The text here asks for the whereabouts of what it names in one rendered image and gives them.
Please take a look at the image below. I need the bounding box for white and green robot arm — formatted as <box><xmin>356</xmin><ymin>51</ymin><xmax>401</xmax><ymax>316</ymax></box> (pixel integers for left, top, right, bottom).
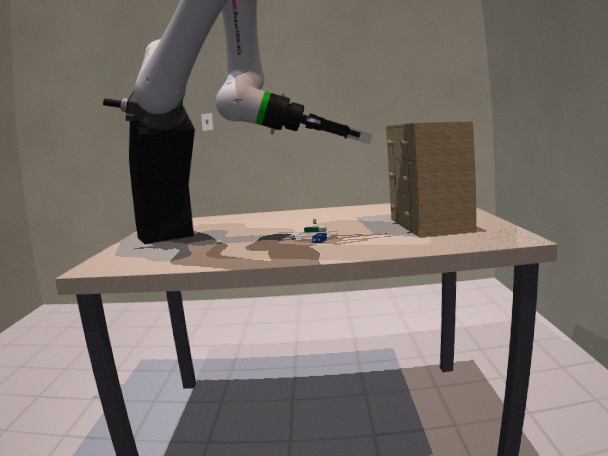
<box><xmin>103</xmin><ymin>0</ymin><xmax>291</xmax><ymax>135</ymax></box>

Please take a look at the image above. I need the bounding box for small brown wooden chest of drawers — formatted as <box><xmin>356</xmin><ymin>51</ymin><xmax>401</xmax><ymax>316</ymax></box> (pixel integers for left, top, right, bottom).
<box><xmin>386</xmin><ymin>122</ymin><xmax>477</xmax><ymax>238</ymax></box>

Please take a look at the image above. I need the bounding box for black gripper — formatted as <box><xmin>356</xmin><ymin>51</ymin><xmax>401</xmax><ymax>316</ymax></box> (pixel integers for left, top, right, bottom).
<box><xmin>285</xmin><ymin>103</ymin><xmax>373</xmax><ymax>144</ymax></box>

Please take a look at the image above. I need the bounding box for brown wooden drawer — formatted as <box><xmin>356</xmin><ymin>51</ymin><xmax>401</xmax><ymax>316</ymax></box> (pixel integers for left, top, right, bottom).
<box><xmin>390</xmin><ymin>190</ymin><xmax>404</xmax><ymax>225</ymax></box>
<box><xmin>389</xmin><ymin>160</ymin><xmax>402</xmax><ymax>192</ymax></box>
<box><xmin>403</xmin><ymin>196</ymin><xmax>419</xmax><ymax>235</ymax></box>
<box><xmin>401</xmin><ymin>162</ymin><xmax>418</xmax><ymax>198</ymax></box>
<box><xmin>399</xmin><ymin>127</ymin><xmax>416</xmax><ymax>161</ymax></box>
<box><xmin>387</xmin><ymin>128</ymin><xmax>401</xmax><ymax>159</ymax></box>

